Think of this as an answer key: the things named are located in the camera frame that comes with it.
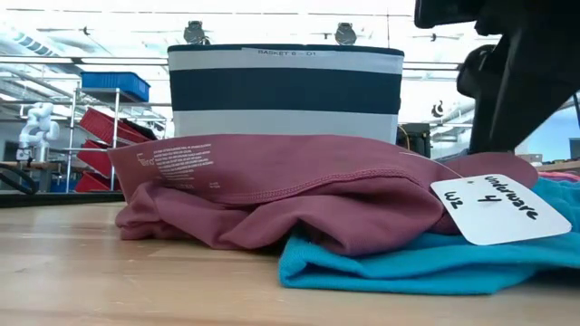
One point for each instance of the cyan knit cloth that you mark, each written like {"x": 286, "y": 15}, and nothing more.
{"x": 408, "y": 267}

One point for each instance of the black machine cabinet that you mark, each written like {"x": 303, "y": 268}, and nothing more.
{"x": 414, "y": 138}

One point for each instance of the cardboard box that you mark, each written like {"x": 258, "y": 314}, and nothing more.
{"x": 530, "y": 158}

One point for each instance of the black aluminium table frame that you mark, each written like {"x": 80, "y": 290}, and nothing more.
{"x": 59, "y": 199}

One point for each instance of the purple garment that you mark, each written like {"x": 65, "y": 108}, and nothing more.
{"x": 564, "y": 176}

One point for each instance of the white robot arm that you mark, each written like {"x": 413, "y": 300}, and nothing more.
{"x": 38, "y": 129}

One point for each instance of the wooden workbench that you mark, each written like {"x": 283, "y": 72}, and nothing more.
{"x": 559, "y": 166}

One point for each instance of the white handwritten paper tag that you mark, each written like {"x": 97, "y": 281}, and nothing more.
{"x": 498, "y": 213}

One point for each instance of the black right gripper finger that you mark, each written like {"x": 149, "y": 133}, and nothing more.
{"x": 530, "y": 90}

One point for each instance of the blue-grey garment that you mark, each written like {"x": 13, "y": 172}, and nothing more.
{"x": 453, "y": 156}

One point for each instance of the blue storage bin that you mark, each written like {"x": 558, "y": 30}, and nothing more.
{"x": 115, "y": 85}

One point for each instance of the maroon shirt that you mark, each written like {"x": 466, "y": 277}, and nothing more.
{"x": 294, "y": 199}

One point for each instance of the small black ceiling reel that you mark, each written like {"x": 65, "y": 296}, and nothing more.
{"x": 437, "y": 109}

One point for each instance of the metal shelf rack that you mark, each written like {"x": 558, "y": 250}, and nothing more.
{"x": 115, "y": 136}

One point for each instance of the navy white striped fabric basket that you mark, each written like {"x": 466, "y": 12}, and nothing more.
{"x": 285, "y": 90}

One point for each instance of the red storage bin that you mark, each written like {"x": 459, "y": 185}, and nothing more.
{"x": 95, "y": 158}
{"x": 93, "y": 183}
{"x": 104, "y": 124}

